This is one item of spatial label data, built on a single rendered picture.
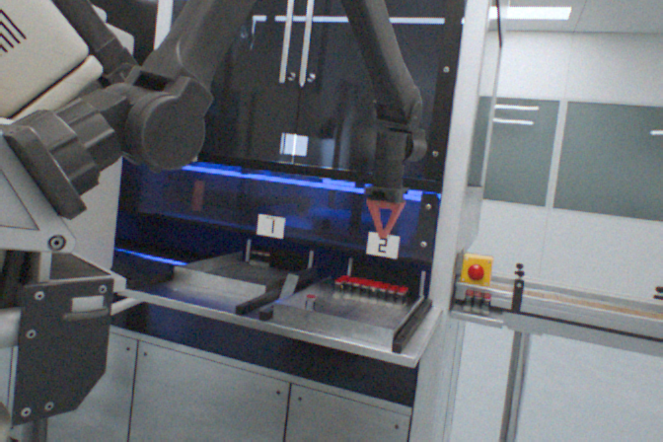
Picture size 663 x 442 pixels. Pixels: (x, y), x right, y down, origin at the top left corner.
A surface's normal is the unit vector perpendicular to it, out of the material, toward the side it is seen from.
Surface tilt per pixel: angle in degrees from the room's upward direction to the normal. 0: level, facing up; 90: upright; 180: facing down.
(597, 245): 90
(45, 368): 90
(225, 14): 97
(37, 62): 90
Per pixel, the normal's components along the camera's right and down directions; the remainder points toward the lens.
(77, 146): 0.66, -0.04
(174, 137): 0.78, 0.27
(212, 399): -0.33, 0.01
